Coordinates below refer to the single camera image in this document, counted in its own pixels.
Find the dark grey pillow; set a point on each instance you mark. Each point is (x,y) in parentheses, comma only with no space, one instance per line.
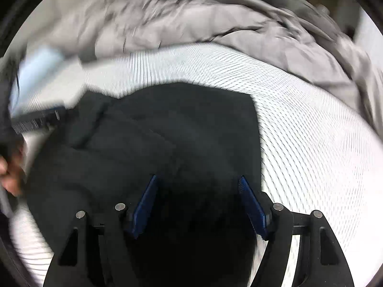
(287,1)

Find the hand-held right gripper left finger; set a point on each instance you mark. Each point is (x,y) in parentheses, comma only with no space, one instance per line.
(146,206)

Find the white honeycomb patterned bed sheet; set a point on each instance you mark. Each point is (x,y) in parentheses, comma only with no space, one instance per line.
(299,140)

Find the black pants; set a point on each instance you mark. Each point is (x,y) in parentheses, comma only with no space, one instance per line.
(179,125)

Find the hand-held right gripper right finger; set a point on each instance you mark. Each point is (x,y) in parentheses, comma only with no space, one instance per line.
(252,206)

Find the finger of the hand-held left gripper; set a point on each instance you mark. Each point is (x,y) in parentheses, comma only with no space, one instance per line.
(36,124)

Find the person's right hand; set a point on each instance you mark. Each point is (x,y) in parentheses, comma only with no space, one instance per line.
(10,176)

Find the grey comforter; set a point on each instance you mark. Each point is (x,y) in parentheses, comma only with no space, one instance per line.
(209,21)

